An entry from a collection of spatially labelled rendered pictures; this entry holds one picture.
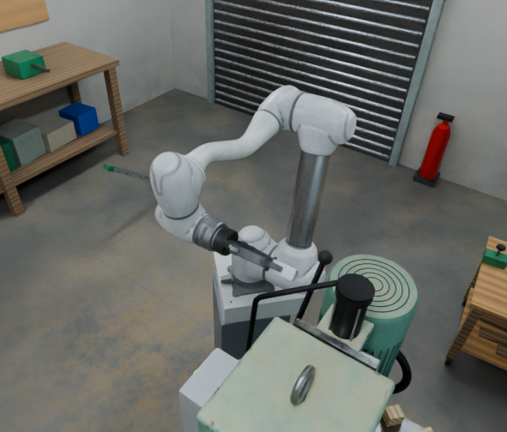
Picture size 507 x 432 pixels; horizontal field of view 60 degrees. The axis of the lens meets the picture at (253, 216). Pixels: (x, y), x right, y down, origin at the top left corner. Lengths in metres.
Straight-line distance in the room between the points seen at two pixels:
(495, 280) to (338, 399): 1.91
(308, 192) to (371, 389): 0.95
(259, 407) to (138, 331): 2.04
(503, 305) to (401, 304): 1.59
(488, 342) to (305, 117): 1.72
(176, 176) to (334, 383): 0.61
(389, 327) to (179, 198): 0.58
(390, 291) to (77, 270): 2.48
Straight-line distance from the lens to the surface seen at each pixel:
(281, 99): 1.53
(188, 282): 2.89
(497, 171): 4.10
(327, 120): 1.45
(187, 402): 0.76
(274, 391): 0.71
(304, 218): 1.61
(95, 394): 2.53
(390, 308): 0.86
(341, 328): 0.76
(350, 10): 3.98
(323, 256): 1.03
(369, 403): 0.72
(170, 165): 1.09
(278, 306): 1.90
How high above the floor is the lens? 2.14
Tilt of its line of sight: 39 degrees down
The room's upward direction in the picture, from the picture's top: 3 degrees clockwise
